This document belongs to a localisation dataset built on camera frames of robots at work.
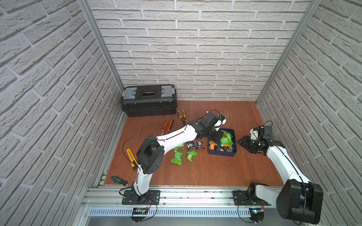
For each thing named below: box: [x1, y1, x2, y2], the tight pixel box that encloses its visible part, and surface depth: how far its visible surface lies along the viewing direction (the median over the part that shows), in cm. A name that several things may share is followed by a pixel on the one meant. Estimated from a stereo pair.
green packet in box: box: [220, 130, 234, 149], surface depth 83 cm
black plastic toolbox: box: [120, 84, 178, 118], surface depth 102 cm
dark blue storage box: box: [207, 128, 238, 157], surface depth 91 cm
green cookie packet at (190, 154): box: [185, 150, 198, 164], surface depth 89 cm
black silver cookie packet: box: [186, 141, 199, 151], surface depth 94 cm
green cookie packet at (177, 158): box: [170, 150, 184, 166], surface depth 89 cm
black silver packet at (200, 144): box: [197, 140, 206, 150], surface depth 94 cm
